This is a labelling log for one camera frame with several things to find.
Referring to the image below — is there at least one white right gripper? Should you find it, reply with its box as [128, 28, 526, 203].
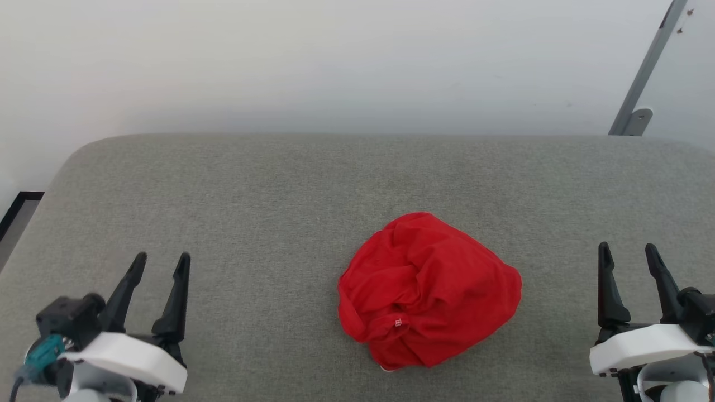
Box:
[589, 242, 715, 376]

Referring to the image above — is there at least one red white garment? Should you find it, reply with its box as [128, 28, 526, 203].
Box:
[337, 212, 523, 372]

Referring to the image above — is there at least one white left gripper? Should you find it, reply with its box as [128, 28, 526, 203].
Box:
[59, 252, 190, 398]

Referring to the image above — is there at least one teal cable connector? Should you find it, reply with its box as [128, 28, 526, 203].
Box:
[22, 334, 66, 386]

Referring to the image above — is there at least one grey metal bar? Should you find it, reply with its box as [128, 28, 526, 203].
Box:
[608, 0, 690, 136]

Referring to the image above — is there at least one black skirting strip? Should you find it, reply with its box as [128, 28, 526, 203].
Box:
[0, 192, 45, 242]

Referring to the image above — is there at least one grey metal bracket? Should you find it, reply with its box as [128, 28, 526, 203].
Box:
[622, 108, 654, 136]

